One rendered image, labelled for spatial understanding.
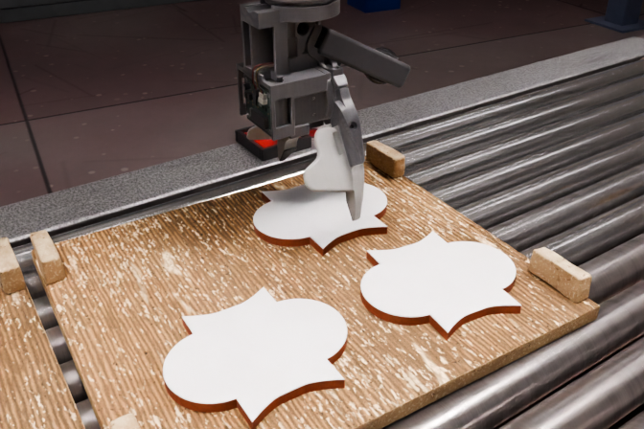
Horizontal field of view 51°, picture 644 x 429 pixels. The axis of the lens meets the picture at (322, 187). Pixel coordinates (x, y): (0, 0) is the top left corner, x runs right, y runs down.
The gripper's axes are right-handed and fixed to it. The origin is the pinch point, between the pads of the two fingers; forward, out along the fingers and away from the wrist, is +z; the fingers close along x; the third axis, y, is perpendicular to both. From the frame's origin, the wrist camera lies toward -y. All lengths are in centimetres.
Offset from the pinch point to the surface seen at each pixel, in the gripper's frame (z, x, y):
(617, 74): 6, -16, -69
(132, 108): 97, -267, -50
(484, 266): 2.5, 16.9, -7.3
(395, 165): 1.6, -2.5, -11.4
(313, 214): 2.4, 0.7, 1.4
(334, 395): 3.3, 22.3, 12.4
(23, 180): 97, -216, 11
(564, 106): 6, -10, -50
